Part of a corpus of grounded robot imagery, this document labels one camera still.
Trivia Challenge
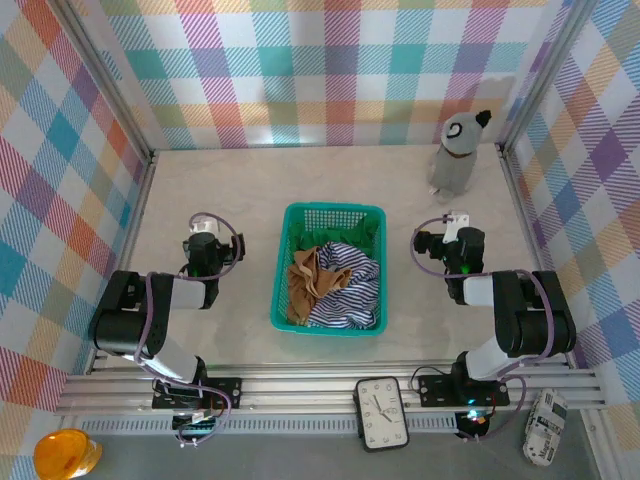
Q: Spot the teal plastic basket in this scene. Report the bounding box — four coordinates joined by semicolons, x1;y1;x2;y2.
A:
270;201;389;337

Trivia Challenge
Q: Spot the tan tank top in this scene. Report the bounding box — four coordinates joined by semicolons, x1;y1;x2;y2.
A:
286;245;354;324

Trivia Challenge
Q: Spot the green tank top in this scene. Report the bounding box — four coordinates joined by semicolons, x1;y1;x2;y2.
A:
291;223;379;256

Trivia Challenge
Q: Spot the blue white striped tank top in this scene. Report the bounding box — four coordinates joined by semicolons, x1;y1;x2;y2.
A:
307;241;382;330

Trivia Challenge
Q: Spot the grey plush dog toy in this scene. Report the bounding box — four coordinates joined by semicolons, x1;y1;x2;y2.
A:
426;108;496;204

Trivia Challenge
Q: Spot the black white analog clock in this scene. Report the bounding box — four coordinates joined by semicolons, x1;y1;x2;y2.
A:
353;375;411;454

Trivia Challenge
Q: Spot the orange plastic dome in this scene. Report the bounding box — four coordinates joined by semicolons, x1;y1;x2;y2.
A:
33;428;105;480

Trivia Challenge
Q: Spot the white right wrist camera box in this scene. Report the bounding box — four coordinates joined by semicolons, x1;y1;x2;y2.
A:
443;211;472;245

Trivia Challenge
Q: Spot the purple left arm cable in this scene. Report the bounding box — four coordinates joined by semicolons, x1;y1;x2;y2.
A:
134;212;247;449

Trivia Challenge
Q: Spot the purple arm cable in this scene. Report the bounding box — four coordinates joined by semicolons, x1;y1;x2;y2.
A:
410;214;557;444
134;212;247;449

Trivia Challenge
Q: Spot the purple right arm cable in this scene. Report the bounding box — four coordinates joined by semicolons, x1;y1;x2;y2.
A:
410;214;557;444

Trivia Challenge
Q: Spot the aluminium table side rail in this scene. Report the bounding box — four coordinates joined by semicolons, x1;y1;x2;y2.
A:
87;149;160;375
497;143;579;371

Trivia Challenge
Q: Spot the wide aluminium base rail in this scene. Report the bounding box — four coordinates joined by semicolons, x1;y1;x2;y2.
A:
54;367;609;416

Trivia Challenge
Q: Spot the perforated metal cable tray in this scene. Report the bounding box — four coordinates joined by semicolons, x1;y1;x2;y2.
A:
79;418;461;434

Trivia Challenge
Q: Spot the aluminium frame post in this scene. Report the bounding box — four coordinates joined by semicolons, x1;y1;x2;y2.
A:
498;0;601;151
49;0;159;161

